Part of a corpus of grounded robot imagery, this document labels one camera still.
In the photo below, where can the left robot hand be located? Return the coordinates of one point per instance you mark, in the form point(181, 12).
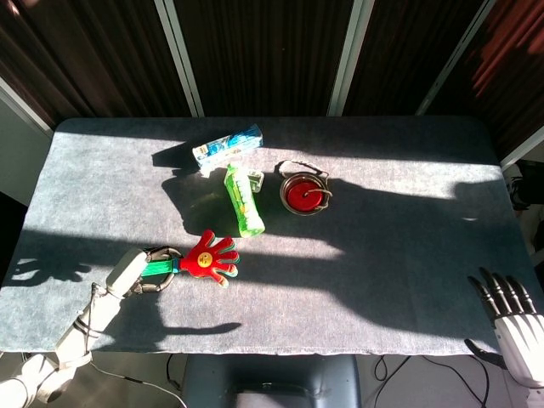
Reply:
point(127, 272)

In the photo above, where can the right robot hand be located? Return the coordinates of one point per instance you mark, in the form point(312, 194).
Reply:
point(520, 340)

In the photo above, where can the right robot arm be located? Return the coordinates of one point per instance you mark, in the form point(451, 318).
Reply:
point(536, 397)

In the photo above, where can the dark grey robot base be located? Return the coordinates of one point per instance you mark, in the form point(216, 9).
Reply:
point(272, 370)

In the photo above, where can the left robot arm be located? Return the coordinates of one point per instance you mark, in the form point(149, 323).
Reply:
point(76, 331)

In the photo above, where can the green transparent plastic bottle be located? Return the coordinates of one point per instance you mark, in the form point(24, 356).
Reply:
point(244, 204)

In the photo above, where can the black equipment clutter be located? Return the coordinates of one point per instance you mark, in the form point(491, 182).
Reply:
point(527, 187)

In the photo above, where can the small white plastic gadget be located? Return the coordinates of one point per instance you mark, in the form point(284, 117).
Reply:
point(256, 180)

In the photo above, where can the blue white printed carton box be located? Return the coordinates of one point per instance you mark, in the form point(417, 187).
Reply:
point(225, 146)

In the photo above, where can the grey blue tablecloth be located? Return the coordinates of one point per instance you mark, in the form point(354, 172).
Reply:
point(297, 297)

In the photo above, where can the stainless steel bowl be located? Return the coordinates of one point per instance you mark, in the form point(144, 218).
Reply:
point(284, 193)

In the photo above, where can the red round disc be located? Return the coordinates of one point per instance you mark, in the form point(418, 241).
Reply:
point(297, 197)

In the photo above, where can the dark brown pleated curtain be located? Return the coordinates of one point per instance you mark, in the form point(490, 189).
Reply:
point(263, 55)

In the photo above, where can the white partition post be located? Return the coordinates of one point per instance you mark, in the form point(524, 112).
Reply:
point(523, 146)
point(180, 59)
point(349, 59)
point(25, 106)
point(457, 55)

